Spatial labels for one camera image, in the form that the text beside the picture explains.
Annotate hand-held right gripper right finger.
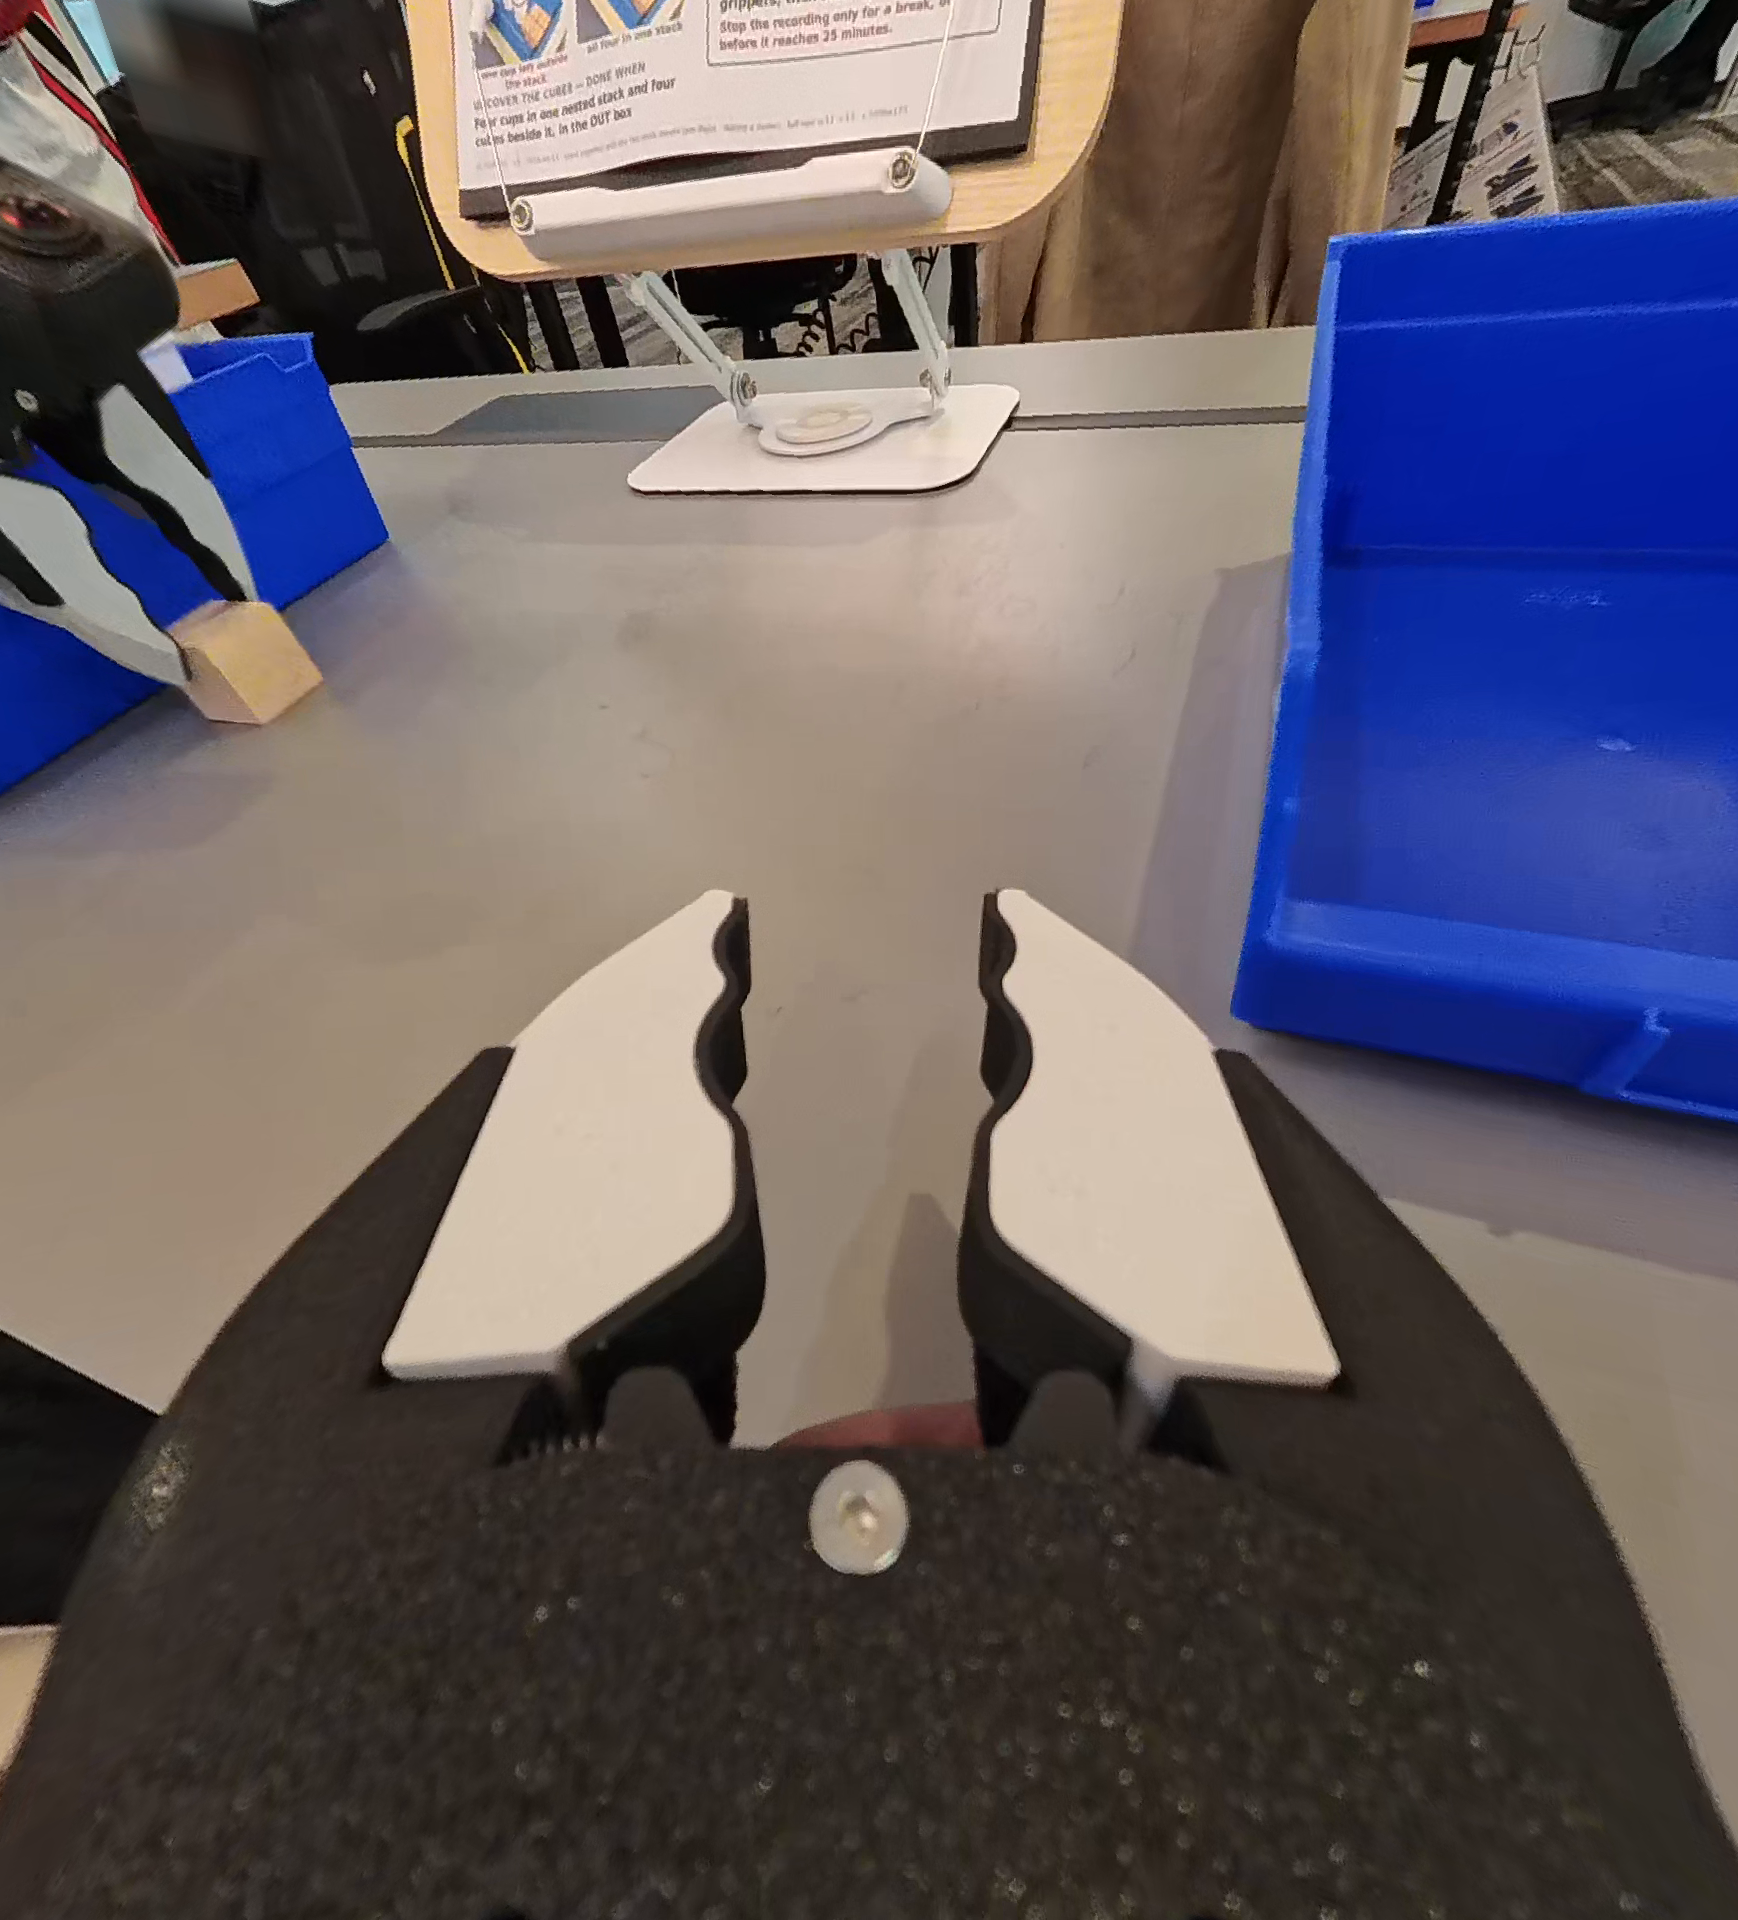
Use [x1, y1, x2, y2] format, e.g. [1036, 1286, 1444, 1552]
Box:
[958, 888, 1342, 1453]

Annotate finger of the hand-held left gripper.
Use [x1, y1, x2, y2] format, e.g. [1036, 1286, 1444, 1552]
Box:
[0, 469, 195, 693]
[95, 348, 262, 606]

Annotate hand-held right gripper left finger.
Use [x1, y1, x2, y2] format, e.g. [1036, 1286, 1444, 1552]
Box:
[383, 890, 766, 1445]

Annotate blue plastic bin with cubes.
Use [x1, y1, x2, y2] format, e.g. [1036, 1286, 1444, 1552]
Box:
[0, 331, 391, 801]

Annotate wooden cube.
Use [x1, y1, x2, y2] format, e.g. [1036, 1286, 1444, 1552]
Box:
[175, 601, 326, 727]

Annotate black office chair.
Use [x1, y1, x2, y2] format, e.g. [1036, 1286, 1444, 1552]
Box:
[253, 0, 533, 376]

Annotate printed instruction sheet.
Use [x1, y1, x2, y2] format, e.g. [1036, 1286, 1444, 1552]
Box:
[457, 0, 1042, 187]

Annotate tan cloth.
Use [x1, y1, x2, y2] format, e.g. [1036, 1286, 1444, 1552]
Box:
[980, 0, 1412, 345]

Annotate leaning printed sign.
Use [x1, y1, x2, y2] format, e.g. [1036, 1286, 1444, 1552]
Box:
[1385, 65, 1561, 230]

